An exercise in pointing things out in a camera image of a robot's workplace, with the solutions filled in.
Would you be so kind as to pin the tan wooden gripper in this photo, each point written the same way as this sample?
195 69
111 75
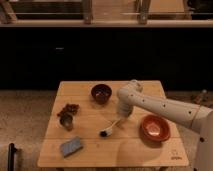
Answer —
121 119

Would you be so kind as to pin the white handled dish brush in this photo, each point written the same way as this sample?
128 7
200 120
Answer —
108 131

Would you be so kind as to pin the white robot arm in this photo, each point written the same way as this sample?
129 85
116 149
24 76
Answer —
197 118

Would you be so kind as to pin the dark brown bowl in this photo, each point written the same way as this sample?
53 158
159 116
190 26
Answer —
101 93

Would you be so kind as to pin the red orange bowl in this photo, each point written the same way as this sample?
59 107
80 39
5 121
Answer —
155 128

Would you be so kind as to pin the brown grape bunch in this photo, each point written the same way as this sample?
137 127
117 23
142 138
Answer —
70 109

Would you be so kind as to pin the dark metal cup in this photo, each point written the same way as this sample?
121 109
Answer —
67 122

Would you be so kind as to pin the wooden shelf frame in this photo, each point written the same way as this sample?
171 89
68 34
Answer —
106 13

